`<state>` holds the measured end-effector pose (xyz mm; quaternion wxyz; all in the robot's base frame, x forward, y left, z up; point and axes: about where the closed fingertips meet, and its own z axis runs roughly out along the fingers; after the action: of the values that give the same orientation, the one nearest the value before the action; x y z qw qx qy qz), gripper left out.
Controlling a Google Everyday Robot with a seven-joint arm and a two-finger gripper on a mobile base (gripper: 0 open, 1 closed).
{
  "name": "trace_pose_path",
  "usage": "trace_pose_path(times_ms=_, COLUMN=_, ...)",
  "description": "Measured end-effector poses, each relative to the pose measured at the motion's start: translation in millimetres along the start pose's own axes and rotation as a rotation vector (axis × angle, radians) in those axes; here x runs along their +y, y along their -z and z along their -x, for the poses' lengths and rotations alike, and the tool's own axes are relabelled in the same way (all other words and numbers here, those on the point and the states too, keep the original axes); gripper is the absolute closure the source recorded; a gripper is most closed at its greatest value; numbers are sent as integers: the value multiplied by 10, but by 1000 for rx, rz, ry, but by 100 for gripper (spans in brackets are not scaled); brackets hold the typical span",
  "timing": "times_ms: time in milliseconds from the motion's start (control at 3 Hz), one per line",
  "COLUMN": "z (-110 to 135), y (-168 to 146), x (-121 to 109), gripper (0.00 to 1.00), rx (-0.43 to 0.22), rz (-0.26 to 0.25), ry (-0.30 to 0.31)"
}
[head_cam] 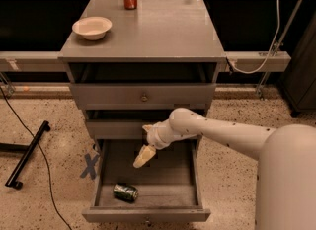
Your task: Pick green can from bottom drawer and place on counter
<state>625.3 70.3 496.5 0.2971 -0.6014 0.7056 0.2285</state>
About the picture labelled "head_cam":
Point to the grey drawer cabinet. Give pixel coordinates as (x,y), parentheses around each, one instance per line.
(157,31)

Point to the white bowl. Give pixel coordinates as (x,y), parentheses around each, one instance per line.
(92,28)

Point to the grey bottom drawer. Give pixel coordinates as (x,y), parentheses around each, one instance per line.
(168,188)

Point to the blue tape cross mark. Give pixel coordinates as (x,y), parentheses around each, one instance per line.
(90,166)

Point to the black metal stand leg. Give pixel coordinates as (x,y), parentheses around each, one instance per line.
(26,151)

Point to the grey middle drawer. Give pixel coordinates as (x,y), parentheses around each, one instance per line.
(121,124)

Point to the grey metal frame rail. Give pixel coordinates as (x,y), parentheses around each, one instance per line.
(49,61)

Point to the grey drawer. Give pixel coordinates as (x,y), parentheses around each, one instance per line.
(142,86)
(121,124)
(168,188)

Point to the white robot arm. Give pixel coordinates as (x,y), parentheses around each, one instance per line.
(286,183)

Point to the grey top drawer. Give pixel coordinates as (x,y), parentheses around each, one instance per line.
(142,86)

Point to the dark grey cabinet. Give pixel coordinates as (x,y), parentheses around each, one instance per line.
(298,82)

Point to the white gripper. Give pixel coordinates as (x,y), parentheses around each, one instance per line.
(153,137)

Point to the green soda can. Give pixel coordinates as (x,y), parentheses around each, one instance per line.
(125,192)

